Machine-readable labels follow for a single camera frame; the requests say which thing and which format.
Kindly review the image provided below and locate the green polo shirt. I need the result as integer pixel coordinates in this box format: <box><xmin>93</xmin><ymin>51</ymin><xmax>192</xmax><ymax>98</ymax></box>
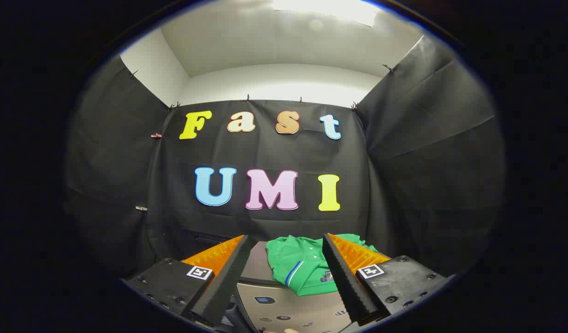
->
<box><xmin>265</xmin><ymin>234</ymin><xmax>379</xmax><ymax>296</ymax></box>

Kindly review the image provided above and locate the black backdrop cloth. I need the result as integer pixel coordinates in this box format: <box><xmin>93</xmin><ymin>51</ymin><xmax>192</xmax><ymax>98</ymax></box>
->
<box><xmin>64</xmin><ymin>35</ymin><xmax>506</xmax><ymax>283</ymax></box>

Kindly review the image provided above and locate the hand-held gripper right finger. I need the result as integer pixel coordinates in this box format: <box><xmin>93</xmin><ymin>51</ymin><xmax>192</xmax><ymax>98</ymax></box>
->
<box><xmin>322</xmin><ymin>233</ymin><xmax>454</xmax><ymax>327</ymax></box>

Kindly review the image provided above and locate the grey washing machine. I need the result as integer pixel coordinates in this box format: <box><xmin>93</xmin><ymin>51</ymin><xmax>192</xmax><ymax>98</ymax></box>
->
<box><xmin>235</xmin><ymin>240</ymin><xmax>357</xmax><ymax>333</ymax></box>

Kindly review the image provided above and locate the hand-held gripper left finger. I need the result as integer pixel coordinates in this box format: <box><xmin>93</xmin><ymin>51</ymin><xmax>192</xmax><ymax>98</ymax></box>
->
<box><xmin>124</xmin><ymin>234</ymin><xmax>256</xmax><ymax>327</ymax></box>

